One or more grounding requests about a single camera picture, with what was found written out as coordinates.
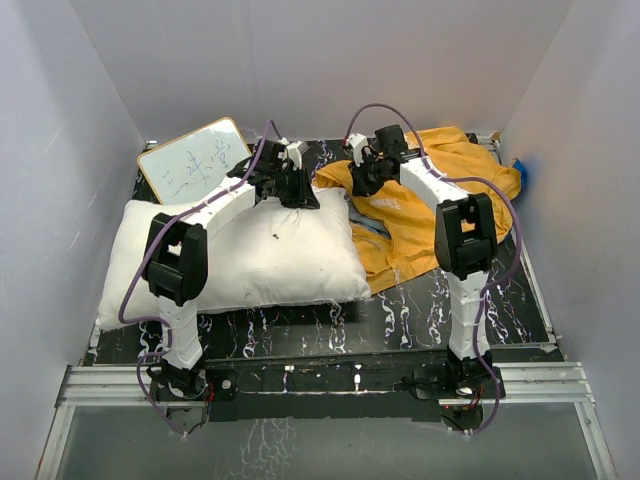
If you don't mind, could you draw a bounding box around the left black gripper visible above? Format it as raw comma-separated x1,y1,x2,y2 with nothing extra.
271,166,320,211

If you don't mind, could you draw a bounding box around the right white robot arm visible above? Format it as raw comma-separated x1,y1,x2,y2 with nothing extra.
343,125,498,397

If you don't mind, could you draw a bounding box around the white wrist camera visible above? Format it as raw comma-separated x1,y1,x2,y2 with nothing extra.
278,138,309,169
343,133,369,166

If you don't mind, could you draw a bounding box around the white pillow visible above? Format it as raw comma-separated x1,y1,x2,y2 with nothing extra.
96,187,371,331

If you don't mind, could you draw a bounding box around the aluminium frame rail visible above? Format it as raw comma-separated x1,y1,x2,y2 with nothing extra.
36,362,617,479

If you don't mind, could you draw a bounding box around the small whiteboard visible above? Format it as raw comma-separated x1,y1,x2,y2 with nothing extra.
137,117,251,205

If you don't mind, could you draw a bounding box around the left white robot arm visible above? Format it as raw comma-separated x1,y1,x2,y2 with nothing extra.
142,138,320,399

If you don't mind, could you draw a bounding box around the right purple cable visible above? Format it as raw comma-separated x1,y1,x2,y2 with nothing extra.
344,103,524,436

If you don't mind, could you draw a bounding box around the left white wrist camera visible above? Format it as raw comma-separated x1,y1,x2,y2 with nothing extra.
278,138,309,169

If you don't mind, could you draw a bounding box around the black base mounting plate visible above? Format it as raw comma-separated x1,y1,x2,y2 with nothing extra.
147,351,505,429

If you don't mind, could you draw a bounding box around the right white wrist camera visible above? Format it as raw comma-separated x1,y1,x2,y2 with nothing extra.
343,133,369,166

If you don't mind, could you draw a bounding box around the orange and blue pillowcase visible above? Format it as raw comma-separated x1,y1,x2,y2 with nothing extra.
314,125,524,294

